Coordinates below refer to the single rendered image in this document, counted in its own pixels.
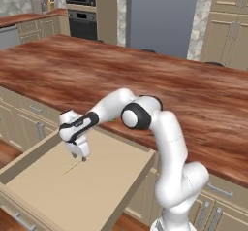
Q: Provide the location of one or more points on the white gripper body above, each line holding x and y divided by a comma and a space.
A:
79, 146

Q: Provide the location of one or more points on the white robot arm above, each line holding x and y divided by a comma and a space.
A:
171, 150

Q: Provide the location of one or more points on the thin yellow straw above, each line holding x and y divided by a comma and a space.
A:
71, 169

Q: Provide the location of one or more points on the open beige drawer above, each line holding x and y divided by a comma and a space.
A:
84, 189

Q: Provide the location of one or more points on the green smoothie cup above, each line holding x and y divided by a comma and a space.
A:
112, 120

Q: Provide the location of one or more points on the beige drawer front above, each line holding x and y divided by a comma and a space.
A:
231, 189
38, 107

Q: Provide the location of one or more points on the beige cupboard door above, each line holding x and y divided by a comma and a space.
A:
142, 192
49, 129
27, 131
8, 125
200, 214
232, 220

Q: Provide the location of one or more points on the black stool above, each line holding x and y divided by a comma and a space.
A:
148, 50
99, 41

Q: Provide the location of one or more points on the beige base cupboards run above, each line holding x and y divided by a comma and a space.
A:
42, 28

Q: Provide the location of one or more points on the silver dishwasher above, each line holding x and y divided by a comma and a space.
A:
8, 37

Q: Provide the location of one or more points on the beige oven housing cupboard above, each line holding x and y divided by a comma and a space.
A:
107, 13

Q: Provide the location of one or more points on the yellow knife block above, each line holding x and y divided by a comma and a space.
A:
51, 4

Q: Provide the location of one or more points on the silver toaster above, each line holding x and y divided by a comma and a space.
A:
40, 4

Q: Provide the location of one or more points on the grey fridge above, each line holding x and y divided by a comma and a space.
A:
163, 18

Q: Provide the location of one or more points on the tall beige cupboards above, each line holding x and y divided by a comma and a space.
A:
227, 24

